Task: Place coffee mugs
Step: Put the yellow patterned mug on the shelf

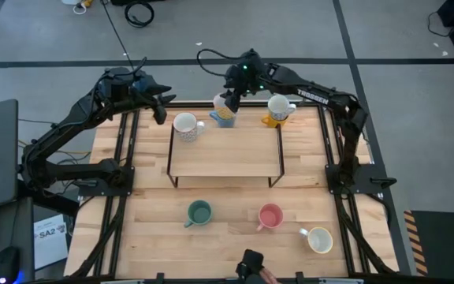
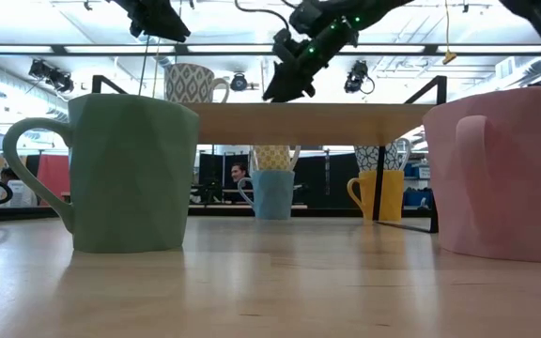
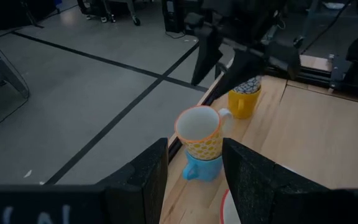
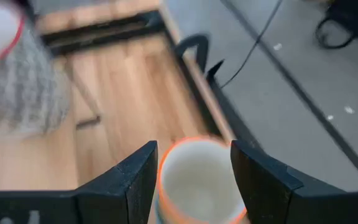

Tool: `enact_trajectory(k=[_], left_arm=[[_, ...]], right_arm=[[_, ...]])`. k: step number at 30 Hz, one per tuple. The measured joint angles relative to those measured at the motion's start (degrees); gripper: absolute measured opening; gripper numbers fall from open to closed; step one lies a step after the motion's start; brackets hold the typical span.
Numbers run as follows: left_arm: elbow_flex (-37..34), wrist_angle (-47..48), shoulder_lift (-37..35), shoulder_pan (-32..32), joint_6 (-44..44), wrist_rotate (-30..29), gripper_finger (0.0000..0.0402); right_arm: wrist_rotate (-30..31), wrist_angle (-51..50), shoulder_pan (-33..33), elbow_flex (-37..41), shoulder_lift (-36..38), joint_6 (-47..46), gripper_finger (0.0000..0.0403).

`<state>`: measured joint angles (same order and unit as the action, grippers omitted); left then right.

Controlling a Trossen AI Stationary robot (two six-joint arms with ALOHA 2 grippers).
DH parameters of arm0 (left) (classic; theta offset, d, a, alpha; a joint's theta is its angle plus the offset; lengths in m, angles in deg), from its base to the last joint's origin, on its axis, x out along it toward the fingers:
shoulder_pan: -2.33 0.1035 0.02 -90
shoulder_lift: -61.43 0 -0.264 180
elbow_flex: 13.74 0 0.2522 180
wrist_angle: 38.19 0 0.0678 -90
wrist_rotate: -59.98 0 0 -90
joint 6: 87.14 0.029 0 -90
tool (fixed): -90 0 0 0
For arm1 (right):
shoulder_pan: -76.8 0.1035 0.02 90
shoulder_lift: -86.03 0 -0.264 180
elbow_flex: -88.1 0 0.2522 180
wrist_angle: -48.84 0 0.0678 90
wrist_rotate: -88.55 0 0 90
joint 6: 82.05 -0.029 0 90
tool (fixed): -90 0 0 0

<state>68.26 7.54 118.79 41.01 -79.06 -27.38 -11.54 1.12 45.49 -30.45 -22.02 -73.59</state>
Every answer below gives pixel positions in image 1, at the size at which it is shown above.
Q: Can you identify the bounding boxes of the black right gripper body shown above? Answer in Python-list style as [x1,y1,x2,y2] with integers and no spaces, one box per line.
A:
[223,65,252,96]

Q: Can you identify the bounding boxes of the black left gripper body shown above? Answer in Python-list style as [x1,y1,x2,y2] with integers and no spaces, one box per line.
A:
[131,74,173,110]

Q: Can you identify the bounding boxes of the white mug yellow dots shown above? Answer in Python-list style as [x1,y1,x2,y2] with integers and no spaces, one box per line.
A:
[212,92,239,121]

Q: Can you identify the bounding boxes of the light blue mug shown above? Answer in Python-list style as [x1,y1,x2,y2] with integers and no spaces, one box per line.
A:
[209,109,236,129]

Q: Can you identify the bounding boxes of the white mug small coloured speckles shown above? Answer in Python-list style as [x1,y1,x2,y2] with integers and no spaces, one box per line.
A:
[172,111,207,144]

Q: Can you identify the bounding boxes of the plain yellow mug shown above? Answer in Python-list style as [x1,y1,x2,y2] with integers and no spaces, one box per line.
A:
[260,113,289,129]

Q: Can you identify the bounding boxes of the white mug blue tile pattern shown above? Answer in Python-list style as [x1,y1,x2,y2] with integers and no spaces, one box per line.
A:
[266,94,297,121]

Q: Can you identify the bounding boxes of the green faceted mug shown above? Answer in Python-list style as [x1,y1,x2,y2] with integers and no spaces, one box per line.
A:
[183,199,214,229]

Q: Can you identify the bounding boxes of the pink faceted mug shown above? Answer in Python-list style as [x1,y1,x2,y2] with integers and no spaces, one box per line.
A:
[255,203,285,232]

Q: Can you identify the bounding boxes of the white mug orange leaf pattern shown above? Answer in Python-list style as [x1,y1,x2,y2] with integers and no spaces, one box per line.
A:
[299,226,334,255]

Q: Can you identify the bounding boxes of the wooden shelf black metal legs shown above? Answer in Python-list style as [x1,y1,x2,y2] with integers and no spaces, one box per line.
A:
[166,121,286,189]

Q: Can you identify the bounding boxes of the black stand beam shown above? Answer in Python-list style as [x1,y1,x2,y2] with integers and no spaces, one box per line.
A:
[17,179,80,218]

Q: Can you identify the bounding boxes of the white printed paper sheet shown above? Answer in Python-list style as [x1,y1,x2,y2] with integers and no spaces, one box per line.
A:
[33,213,69,271]

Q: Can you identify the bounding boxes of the grey desk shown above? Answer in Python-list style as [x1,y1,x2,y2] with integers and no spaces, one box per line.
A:
[0,196,35,284]

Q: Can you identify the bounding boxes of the black computer mouse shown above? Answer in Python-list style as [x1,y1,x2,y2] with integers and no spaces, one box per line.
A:
[0,245,21,284]

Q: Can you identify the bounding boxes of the black mat hazard stripes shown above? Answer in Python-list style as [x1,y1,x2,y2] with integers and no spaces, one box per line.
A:
[403,209,454,277]

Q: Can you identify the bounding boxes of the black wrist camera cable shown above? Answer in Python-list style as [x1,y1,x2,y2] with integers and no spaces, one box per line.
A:
[92,57,149,103]
[195,47,248,78]

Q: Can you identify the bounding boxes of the long black floor cable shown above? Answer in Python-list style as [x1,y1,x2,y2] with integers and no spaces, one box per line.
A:
[99,0,136,71]

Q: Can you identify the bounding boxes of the coiled black cable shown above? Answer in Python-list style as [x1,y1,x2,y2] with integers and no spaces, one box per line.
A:
[123,0,156,29]

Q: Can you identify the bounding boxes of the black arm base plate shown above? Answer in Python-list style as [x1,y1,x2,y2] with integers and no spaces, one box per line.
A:
[77,165,136,197]
[325,163,397,196]

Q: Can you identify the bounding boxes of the black aluminium table frame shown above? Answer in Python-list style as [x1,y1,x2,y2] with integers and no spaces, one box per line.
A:
[64,100,400,284]

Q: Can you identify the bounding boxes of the thin black floor cable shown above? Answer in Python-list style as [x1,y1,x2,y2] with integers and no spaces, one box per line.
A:
[426,10,454,39]

